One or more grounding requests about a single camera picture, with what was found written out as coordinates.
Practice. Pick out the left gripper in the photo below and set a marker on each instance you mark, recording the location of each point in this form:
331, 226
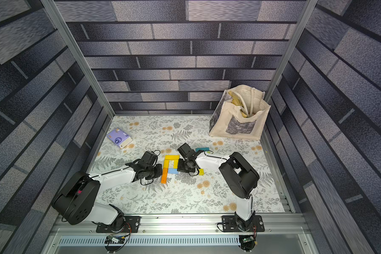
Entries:
159, 165

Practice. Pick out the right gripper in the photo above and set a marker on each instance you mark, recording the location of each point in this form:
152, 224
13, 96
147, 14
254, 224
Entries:
182, 166

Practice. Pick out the light blue block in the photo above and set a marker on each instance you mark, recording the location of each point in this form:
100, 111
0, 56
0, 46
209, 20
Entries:
172, 171

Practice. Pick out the orange block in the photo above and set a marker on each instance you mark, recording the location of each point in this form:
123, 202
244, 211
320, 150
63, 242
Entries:
164, 176

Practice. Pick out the long yellow block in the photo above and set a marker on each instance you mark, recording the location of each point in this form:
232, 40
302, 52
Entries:
172, 157

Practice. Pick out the teal block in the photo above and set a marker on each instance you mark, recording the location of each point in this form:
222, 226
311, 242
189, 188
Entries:
202, 149

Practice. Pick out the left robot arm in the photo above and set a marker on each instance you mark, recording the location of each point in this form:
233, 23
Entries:
76, 201

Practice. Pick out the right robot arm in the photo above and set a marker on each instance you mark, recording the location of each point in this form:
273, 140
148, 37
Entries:
239, 175

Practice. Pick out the purple card box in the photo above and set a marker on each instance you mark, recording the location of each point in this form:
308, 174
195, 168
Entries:
120, 138

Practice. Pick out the canvas tote bag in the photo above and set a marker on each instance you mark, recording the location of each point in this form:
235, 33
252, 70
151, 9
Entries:
240, 114

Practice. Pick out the left circuit board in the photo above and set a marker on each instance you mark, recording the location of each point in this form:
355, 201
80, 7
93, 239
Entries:
114, 240

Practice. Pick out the circuit board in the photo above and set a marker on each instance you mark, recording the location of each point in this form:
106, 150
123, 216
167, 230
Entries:
114, 240
247, 240

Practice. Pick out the right circuit board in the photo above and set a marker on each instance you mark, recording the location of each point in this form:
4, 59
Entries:
247, 240

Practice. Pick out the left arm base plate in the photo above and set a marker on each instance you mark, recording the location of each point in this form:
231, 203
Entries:
122, 224

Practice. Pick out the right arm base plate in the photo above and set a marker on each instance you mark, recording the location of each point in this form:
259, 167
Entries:
232, 223

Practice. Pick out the aluminium front rail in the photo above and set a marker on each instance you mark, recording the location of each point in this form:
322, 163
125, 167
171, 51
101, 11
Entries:
285, 231

